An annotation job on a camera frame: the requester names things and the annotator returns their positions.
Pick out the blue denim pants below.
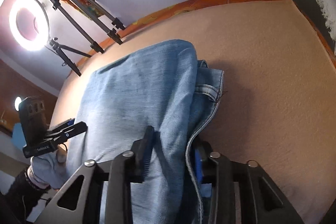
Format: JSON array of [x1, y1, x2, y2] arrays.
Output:
[[66, 40, 224, 223]]

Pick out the dark sleeved left forearm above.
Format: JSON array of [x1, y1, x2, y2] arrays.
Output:
[[5, 168, 51, 219]]

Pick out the left hand in blue glove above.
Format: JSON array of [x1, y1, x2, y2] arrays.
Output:
[[27, 148, 68, 189]]

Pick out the beige bed cover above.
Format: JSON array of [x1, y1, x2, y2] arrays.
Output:
[[51, 0, 335, 223]]

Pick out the large grey tripod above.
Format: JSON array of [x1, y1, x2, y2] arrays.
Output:
[[50, 0, 125, 53]]

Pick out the ring light on small tripod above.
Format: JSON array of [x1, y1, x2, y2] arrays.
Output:
[[9, 0, 90, 76]]

